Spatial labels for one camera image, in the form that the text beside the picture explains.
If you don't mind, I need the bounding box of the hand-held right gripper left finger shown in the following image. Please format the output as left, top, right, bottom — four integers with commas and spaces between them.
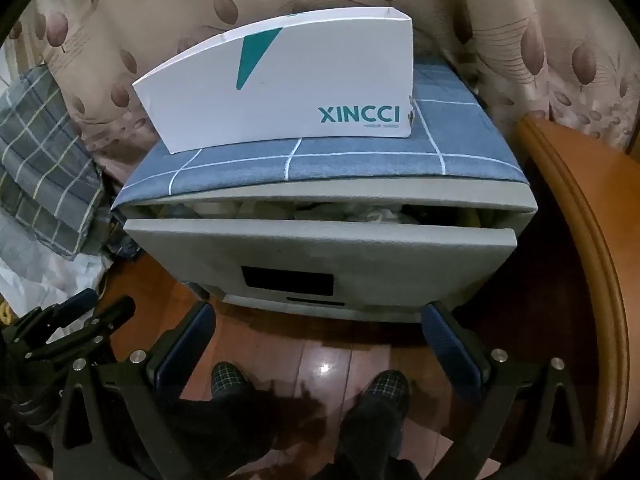
52, 301, 217, 480

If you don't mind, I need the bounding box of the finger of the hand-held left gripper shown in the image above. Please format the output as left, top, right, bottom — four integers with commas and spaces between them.
15, 287, 101, 346
30, 295, 137, 367

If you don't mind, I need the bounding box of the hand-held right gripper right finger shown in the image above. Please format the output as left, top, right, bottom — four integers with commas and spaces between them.
421, 301, 596, 480

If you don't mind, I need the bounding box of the white cardboard box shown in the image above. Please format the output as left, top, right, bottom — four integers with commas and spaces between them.
132, 7, 414, 155

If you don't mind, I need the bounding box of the white plastic bag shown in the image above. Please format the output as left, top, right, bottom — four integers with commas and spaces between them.
0, 210, 113, 311

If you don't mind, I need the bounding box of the dark plaid slipper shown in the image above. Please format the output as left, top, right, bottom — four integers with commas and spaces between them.
359, 370, 412, 412
210, 360, 252, 402

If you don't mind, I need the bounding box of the blue printed plastic packet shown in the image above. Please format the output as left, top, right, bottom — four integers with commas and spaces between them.
107, 210, 147, 262

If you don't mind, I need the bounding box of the person's left leg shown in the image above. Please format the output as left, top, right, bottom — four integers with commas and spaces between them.
165, 390, 283, 480

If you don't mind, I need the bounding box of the grey plaid cloth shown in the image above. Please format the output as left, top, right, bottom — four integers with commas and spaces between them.
0, 65, 108, 261

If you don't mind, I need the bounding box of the grey nightstand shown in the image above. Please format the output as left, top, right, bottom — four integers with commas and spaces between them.
112, 180, 539, 324

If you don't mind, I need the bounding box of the blue checked cloth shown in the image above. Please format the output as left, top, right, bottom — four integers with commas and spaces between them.
111, 57, 530, 209

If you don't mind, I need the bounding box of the beige leaf print sheet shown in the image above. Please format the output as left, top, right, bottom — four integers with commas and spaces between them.
0, 0, 640, 171

